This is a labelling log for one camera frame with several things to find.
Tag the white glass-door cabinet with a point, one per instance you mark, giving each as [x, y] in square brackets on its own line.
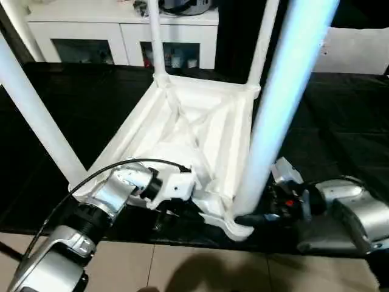
[91, 30]

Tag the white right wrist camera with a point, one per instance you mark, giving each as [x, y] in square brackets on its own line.
[285, 170]

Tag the black metal frame bar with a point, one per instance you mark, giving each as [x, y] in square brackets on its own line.
[10, 249]

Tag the black furniture with yellow label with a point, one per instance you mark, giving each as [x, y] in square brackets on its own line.
[237, 30]

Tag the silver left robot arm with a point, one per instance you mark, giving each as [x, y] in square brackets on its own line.
[115, 194]

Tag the grey round cooker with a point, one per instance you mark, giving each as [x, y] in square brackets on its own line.
[185, 6]

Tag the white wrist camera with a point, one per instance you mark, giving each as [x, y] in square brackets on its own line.
[179, 185]
[285, 170]

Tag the grey cushion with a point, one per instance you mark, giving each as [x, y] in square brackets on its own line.
[352, 51]

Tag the black work mat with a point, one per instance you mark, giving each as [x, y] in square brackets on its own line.
[334, 121]

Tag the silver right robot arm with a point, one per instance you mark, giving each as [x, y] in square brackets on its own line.
[358, 210]

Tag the white plastic table top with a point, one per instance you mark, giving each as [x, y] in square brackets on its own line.
[197, 106]

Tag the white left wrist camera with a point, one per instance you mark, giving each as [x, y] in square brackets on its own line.
[179, 185]

